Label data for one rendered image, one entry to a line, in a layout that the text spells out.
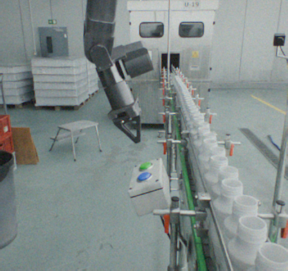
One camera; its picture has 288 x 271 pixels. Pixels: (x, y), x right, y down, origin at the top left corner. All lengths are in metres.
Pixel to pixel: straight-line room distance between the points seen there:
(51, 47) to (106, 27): 10.39
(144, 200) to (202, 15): 4.32
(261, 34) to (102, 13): 10.30
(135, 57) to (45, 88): 6.26
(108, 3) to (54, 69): 6.18
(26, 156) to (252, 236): 3.46
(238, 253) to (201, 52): 4.44
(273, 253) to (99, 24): 0.47
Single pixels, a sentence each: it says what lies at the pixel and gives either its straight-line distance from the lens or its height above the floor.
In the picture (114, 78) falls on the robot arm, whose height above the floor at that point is 1.34.
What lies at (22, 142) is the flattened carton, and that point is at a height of 0.31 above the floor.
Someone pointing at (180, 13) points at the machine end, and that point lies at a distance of 4.78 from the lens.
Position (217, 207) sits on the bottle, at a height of 1.12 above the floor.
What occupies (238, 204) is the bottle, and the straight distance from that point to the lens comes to 0.48.
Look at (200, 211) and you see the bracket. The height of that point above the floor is 1.08.
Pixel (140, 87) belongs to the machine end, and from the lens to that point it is 4.80.
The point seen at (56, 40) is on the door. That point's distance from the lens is 10.88.
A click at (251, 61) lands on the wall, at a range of 10.73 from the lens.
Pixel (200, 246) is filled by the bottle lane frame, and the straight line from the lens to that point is 0.65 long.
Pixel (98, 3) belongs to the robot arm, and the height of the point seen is 1.48.
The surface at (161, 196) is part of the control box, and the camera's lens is 0.63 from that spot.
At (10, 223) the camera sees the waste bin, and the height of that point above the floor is 0.16.
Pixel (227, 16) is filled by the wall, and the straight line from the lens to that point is 10.52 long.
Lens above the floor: 1.40
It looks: 17 degrees down
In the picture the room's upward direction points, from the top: straight up
